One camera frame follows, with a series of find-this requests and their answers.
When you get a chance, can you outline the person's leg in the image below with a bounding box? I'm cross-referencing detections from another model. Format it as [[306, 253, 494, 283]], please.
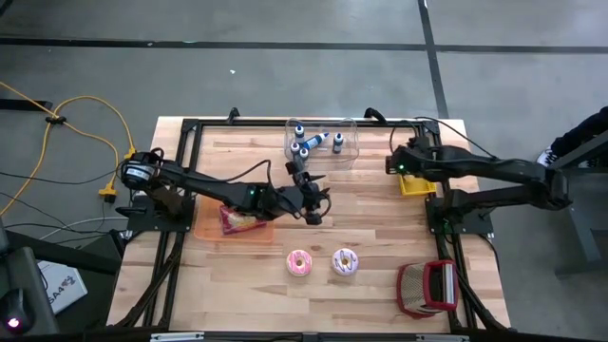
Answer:
[[550, 104, 608, 158]]

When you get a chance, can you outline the lilac frosted toy donut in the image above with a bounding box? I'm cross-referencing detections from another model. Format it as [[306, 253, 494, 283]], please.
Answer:
[[331, 247, 360, 277]]

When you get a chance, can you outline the yellow plastic basket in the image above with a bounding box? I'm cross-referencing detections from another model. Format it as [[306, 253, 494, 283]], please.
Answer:
[[397, 173, 437, 197]]

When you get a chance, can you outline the black table frame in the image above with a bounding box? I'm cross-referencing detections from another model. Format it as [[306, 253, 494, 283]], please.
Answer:
[[107, 116, 512, 333]]

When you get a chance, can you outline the silver table bracket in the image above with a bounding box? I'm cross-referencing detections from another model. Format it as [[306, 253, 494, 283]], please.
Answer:
[[150, 332, 205, 342], [416, 334, 470, 342]]

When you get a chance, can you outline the black computer mouse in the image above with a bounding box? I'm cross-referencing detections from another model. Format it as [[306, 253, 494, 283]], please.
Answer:
[[0, 287, 34, 336]]

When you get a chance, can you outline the white booklet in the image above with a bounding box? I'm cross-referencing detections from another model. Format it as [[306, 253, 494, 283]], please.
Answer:
[[37, 259, 89, 315]]

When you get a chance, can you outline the black floor bar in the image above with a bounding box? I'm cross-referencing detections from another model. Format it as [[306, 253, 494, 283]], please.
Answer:
[[0, 98, 53, 112]]

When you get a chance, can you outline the pink frosted toy donut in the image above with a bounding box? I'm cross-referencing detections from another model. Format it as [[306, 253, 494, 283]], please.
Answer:
[[285, 249, 314, 278]]

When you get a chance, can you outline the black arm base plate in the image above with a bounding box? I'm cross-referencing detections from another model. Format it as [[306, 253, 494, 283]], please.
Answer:
[[116, 194, 197, 234], [425, 195, 496, 238]]

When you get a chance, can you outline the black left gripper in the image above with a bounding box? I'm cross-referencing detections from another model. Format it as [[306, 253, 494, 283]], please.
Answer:
[[275, 174, 332, 227]]

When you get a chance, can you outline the red metal box grater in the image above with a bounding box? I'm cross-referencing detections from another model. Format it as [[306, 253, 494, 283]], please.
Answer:
[[396, 259, 461, 318]]

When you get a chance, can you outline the black metal stand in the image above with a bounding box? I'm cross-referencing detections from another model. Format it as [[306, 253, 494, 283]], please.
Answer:
[[523, 128, 608, 277]]

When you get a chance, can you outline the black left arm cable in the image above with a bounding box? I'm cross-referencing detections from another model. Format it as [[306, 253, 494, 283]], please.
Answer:
[[222, 160, 273, 184]]

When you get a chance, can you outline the yellow extension cable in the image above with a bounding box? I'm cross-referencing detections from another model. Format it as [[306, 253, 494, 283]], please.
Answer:
[[0, 80, 143, 161], [0, 118, 120, 218]]

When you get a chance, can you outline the orange translucent plastic bin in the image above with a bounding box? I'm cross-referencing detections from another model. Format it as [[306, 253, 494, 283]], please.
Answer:
[[193, 194, 276, 244]]

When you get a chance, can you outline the red snack packet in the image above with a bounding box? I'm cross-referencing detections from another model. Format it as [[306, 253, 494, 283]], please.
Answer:
[[218, 204, 268, 237]]

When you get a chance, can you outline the clear plastic bin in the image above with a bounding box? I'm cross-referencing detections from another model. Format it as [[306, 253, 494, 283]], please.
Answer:
[[283, 117, 359, 171]]

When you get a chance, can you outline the person's shoe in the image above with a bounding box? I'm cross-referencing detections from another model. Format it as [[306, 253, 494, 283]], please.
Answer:
[[538, 147, 560, 168]]

